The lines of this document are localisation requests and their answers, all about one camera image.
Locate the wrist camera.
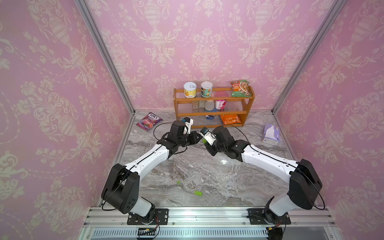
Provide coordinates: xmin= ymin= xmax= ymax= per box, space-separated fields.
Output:
xmin=169 ymin=117 xmax=194 ymax=138
xmin=200 ymin=126 xmax=235 ymax=146

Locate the wooden shelf rack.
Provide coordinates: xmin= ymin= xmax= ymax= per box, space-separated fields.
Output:
xmin=173 ymin=86 xmax=256 ymax=129

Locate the pink white cup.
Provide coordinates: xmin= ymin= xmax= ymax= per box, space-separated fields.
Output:
xmin=215 ymin=100 xmax=227 ymax=110

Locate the green red snack bag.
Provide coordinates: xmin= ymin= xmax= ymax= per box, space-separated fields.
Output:
xmin=231 ymin=80 xmax=252 ymax=98

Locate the white bottle on shelf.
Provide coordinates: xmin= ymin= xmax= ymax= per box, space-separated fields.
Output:
xmin=205 ymin=100 xmax=215 ymax=111

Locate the orange chips bag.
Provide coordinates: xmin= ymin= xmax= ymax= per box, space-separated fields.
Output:
xmin=221 ymin=114 xmax=242 ymax=125

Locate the purple tissue pack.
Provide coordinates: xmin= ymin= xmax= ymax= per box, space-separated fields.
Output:
xmin=262 ymin=124 xmax=280 ymax=146

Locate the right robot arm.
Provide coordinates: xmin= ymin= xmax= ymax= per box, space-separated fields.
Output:
xmin=203 ymin=137 xmax=323 ymax=225

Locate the green white can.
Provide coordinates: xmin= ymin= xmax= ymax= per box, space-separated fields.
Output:
xmin=201 ymin=81 xmax=213 ymax=98

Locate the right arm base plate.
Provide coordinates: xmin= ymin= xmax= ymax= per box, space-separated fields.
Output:
xmin=247 ymin=208 xmax=292 ymax=226

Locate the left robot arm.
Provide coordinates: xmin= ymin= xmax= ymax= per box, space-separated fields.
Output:
xmin=101 ymin=131 xmax=202 ymax=222

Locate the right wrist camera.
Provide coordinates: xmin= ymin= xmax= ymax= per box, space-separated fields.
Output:
xmin=200 ymin=126 xmax=235 ymax=146

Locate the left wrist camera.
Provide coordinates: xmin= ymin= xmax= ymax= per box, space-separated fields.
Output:
xmin=169 ymin=117 xmax=194 ymax=138

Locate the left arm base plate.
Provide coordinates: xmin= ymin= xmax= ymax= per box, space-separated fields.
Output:
xmin=127 ymin=208 xmax=169 ymax=226

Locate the aluminium front rail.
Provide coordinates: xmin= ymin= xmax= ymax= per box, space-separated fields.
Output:
xmin=84 ymin=207 xmax=336 ymax=228

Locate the pink candy bag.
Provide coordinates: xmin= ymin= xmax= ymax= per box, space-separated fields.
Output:
xmin=137 ymin=112 xmax=163 ymax=131

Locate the yellow white can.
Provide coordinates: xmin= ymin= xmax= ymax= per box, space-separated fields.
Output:
xmin=184 ymin=82 xmax=197 ymax=98

